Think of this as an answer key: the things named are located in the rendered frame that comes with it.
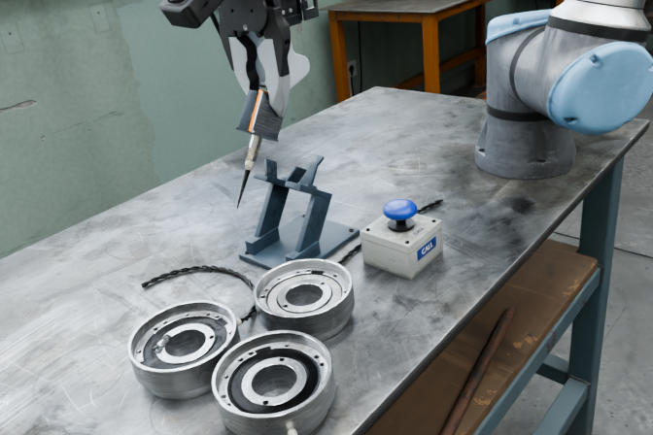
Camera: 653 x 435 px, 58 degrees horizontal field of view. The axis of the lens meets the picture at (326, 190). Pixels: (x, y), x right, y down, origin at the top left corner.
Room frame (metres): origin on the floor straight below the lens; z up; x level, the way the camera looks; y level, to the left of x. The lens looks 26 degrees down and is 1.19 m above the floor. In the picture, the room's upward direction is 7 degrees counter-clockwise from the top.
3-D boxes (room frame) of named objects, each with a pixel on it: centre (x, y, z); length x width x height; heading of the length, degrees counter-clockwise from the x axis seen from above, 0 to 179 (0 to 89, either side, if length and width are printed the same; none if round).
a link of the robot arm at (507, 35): (0.84, -0.32, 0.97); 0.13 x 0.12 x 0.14; 7
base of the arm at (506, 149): (0.84, -0.32, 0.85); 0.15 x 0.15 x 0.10
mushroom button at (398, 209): (0.60, -0.08, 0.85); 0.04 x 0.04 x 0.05
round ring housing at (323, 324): (0.51, 0.04, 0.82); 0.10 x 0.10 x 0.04
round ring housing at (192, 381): (0.46, 0.16, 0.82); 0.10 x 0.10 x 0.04
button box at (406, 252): (0.61, -0.09, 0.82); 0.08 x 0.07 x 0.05; 136
